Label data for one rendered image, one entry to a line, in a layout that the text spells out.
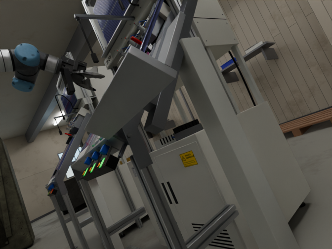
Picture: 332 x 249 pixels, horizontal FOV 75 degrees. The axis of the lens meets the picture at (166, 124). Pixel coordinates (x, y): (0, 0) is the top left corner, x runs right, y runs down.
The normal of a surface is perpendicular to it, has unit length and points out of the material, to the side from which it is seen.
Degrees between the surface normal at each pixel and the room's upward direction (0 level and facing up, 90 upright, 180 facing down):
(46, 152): 90
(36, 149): 90
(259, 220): 90
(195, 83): 90
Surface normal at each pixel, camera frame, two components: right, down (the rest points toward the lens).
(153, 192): 0.54, -0.31
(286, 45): -0.67, 0.24
